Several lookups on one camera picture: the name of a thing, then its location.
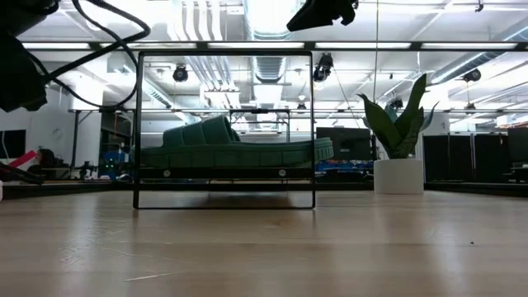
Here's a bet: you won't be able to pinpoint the teal rubber slide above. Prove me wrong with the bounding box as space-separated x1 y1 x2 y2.
130 114 334 169

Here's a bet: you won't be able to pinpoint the black round ceiling fixture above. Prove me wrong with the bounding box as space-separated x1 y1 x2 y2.
312 52 334 83
172 64 190 83
462 68 483 83

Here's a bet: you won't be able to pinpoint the black monitor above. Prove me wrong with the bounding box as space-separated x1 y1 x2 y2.
507 127 528 164
316 126 372 163
0 129 27 160

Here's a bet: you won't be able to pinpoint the green artificial snake plant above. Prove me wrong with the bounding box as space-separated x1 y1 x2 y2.
356 73 439 160

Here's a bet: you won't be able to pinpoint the white cylindrical plant pot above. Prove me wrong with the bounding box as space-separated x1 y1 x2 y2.
373 158 425 196

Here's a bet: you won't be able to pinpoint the black partition panels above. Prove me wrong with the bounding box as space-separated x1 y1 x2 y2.
422 134 508 183

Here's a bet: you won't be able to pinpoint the person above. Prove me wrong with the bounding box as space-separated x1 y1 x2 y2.
35 148 59 168

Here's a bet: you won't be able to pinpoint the silver ventilation duct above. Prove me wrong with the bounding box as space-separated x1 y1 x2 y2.
243 0 301 83

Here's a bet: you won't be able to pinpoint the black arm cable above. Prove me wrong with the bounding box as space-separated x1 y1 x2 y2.
24 0 152 111

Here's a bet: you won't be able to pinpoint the black metal frame shelf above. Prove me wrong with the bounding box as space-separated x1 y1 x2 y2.
132 49 317 210

